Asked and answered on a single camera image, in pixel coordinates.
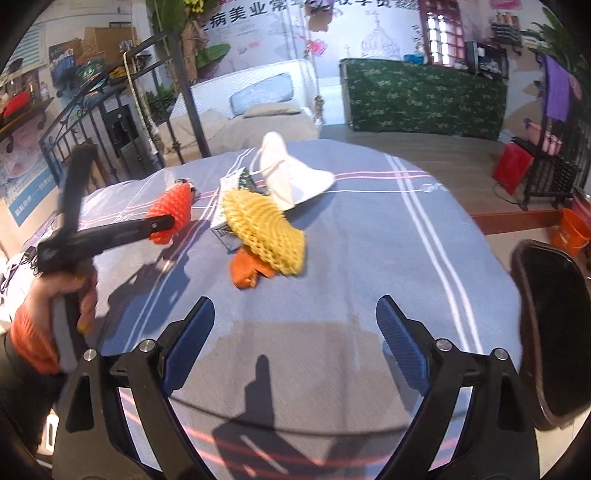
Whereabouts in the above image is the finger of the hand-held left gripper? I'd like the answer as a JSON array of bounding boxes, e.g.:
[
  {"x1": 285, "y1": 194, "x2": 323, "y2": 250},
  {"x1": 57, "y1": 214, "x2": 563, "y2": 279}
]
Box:
[
  {"x1": 59, "y1": 144, "x2": 99, "y2": 232},
  {"x1": 69, "y1": 216, "x2": 176, "y2": 259}
]

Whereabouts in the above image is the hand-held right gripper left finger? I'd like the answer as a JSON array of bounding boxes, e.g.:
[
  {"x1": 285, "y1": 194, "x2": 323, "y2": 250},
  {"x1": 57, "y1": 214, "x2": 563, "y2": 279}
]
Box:
[{"x1": 54, "y1": 296, "x2": 218, "y2": 480}]

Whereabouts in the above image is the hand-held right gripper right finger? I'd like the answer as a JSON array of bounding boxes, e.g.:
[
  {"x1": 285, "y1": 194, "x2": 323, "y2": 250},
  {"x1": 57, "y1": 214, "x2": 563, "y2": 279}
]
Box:
[{"x1": 365, "y1": 295, "x2": 541, "y2": 480}]

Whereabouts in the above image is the orange foam net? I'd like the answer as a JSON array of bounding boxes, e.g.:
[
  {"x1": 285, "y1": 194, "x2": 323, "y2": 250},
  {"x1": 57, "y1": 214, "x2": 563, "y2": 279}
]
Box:
[{"x1": 147, "y1": 182, "x2": 194, "y2": 245}]

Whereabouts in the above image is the black trash bin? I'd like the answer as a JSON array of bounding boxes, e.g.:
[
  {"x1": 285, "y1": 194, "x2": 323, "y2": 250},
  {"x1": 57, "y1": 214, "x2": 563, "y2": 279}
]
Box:
[{"x1": 510, "y1": 239, "x2": 591, "y2": 432}]

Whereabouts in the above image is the person's left forearm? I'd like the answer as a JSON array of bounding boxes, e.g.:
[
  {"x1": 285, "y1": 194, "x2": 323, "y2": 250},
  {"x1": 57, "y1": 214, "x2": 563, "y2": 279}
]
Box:
[{"x1": 0, "y1": 305, "x2": 70, "y2": 462}]

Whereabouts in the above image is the person's left hand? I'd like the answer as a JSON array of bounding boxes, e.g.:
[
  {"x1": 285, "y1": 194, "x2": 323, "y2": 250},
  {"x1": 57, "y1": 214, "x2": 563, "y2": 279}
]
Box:
[{"x1": 21, "y1": 267, "x2": 99, "y2": 335}]

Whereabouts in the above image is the black water dispenser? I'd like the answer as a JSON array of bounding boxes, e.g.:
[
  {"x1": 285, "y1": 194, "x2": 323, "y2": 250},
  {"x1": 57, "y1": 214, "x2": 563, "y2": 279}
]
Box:
[{"x1": 100, "y1": 104, "x2": 139, "y2": 160}]

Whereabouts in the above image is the orange peel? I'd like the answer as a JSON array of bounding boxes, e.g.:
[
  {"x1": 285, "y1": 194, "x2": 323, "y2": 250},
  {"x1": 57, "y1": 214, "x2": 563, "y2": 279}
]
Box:
[{"x1": 229, "y1": 249, "x2": 278, "y2": 289}]

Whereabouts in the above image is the blue striped bedsheet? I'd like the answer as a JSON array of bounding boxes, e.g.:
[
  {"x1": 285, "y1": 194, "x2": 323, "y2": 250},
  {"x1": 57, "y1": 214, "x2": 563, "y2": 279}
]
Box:
[{"x1": 28, "y1": 137, "x2": 525, "y2": 480}]

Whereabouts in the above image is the grey snack bag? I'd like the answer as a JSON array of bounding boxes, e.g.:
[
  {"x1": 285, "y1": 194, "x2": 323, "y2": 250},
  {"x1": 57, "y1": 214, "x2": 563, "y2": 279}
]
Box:
[{"x1": 210, "y1": 168, "x2": 259, "y2": 252}]

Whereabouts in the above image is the yellow foam net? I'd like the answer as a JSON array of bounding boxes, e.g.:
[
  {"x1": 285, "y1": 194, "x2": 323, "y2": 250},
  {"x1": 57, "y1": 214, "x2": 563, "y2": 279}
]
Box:
[{"x1": 222, "y1": 188, "x2": 308, "y2": 278}]

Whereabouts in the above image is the cardboard box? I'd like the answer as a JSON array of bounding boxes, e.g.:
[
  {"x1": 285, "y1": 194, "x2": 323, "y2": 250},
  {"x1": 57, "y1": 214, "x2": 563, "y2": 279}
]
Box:
[{"x1": 81, "y1": 27, "x2": 139, "y2": 70}]

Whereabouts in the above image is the beige blanket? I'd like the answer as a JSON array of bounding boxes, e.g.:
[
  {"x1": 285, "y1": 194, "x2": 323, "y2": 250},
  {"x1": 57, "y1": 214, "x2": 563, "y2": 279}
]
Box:
[{"x1": 159, "y1": 108, "x2": 320, "y2": 167}]

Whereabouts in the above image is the white face mask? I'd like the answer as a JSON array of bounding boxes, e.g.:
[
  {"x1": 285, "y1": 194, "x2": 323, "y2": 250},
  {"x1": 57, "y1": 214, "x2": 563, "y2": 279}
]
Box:
[{"x1": 252, "y1": 131, "x2": 335, "y2": 212}]

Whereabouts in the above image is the beige cushion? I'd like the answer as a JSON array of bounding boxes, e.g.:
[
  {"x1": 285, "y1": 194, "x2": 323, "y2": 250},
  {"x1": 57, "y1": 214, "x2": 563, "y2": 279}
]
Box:
[{"x1": 242, "y1": 102, "x2": 303, "y2": 118}]

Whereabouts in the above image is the grey-blue pillow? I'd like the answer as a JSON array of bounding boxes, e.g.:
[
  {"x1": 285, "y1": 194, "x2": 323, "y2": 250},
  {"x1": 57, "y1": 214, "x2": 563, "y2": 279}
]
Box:
[{"x1": 229, "y1": 74, "x2": 295, "y2": 116}]

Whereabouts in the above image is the banana plant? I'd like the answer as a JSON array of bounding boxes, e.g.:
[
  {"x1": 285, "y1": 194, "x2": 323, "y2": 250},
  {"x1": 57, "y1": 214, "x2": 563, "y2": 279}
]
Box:
[{"x1": 145, "y1": 0, "x2": 232, "y2": 79}]

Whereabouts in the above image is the orange bucket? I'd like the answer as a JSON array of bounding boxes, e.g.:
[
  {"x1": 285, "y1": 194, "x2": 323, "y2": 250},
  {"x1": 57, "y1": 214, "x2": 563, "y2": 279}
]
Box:
[{"x1": 549, "y1": 208, "x2": 591, "y2": 252}]

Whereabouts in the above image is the red bag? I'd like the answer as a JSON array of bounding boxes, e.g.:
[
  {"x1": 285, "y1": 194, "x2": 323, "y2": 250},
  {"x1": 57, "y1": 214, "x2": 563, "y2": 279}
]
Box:
[{"x1": 492, "y1": 141, "x2": 534, "y2": 195}]

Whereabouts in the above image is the black metal rack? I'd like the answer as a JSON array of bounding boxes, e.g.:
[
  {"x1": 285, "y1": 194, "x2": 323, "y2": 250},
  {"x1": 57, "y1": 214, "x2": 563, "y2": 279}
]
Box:
[{"x1": 522, "y1": 115, "x2": 583, "y2": 210}]

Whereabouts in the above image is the white swing bench with pillows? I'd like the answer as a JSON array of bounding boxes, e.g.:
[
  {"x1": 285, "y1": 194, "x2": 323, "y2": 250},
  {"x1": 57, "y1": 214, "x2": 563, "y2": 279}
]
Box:
[{"x1": 168, "y1": 59, "x2": 322, "y2": 153}]

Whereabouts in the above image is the green patterned counter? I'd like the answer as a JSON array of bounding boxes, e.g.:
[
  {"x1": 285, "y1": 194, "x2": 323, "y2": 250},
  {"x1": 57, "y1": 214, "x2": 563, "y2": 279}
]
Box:
[{"x1": 339, "y1": 58, "x2": 509, "y2": 140}]

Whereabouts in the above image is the purple towel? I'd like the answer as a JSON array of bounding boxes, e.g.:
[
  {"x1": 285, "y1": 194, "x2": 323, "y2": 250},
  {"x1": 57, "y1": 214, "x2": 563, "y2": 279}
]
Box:
[{"x1": 544, "y1": 54, "x2": 583, "y2": 123}]

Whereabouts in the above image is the black box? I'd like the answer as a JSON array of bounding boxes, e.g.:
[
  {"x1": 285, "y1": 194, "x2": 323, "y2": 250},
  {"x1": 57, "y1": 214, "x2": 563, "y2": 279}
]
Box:
[{"x1": 464, "y1": 41, "x2": 509, "y2": 77}]

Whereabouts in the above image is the red phone booth cabinet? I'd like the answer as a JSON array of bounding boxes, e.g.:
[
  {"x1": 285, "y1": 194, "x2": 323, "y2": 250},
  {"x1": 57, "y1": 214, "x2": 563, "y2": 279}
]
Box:
[{"x1": 418, "y1": 0, "x2": 467, "y2": 68}]

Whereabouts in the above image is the green potted plant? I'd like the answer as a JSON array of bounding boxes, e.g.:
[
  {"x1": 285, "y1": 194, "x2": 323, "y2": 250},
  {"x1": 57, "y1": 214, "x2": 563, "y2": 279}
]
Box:
[{"x1": 526, "y1": 7, "x2": 591, "y2": 88}]

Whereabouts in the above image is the face wall poster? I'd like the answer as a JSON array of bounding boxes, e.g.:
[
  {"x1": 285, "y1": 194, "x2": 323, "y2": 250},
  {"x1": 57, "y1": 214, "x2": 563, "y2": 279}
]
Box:
[{"x1": 0, "y1": 122, "x2": 61, "y2": 227}]

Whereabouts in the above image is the wooden wall shelf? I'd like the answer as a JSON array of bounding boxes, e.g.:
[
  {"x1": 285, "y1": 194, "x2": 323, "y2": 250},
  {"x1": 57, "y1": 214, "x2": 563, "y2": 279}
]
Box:
[{"x1": 0, "y1": 99, "x2": 56, "y2": 153}]

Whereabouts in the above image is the white rope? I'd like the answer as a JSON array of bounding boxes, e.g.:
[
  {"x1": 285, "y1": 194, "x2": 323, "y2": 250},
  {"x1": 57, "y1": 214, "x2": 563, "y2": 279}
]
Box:
[{"x1": 122, "y1": 51, "x2": 160, "y2": 153}]

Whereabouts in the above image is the black metal bed frame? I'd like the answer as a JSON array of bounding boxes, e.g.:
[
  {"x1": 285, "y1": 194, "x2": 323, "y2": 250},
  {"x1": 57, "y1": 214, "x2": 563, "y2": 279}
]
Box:
[{"x1": 39, "y1": 44, "x2": 211, "y2": 195}]

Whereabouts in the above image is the large wall poster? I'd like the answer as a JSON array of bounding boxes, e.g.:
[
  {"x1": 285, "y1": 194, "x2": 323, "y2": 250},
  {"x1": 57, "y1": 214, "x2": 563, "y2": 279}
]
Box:
[{"x1": 198, "y1": 0, "x2": 421, "y2": 79}]

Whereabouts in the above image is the striped wall shelf with bottles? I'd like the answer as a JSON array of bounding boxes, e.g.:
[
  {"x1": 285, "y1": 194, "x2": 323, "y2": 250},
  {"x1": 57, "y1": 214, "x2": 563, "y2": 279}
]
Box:
[{"x1": 489, "y1": 11, "x2": 525, "y2": 47}]

